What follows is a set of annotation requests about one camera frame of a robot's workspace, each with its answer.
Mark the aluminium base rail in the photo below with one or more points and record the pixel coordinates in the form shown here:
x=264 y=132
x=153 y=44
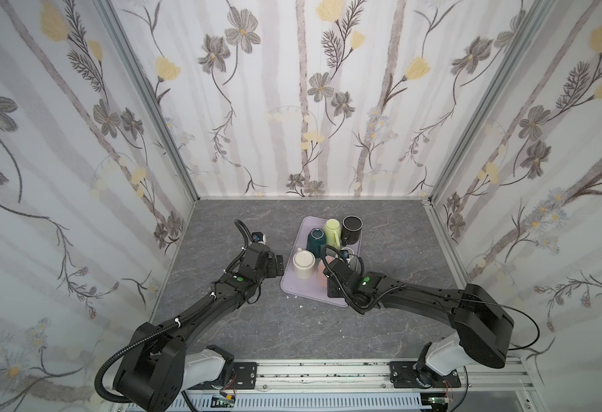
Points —
x=210 y=384

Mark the black mug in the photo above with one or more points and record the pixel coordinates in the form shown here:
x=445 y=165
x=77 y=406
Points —
x=352 y=227

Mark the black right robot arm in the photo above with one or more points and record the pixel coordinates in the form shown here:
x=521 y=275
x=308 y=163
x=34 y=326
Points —
x=482 y=328

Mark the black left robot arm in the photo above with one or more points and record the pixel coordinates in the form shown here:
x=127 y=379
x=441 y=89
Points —
x=154 y=367

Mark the lavender plastic tray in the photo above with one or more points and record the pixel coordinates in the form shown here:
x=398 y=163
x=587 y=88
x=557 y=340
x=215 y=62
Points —
x=309 y=289

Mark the pink mug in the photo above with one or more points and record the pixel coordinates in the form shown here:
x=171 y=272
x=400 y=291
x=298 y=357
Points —
x=321 y=277

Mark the dark teal mug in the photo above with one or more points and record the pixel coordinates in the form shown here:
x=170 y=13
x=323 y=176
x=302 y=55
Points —
x=315 y=241

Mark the light green mug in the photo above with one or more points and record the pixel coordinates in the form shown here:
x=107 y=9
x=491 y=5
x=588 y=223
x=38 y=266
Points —
x=332 y=229

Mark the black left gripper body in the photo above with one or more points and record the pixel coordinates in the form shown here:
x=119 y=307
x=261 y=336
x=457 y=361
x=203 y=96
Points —
x=276 y=264

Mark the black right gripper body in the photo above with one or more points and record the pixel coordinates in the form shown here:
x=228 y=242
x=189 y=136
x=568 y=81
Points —
x=333 y=269

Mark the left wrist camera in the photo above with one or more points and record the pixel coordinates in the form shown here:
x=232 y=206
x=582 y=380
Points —
x=258 y=237

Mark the cream white mug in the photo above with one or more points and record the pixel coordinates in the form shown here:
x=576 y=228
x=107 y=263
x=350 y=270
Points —
x=304 y=263

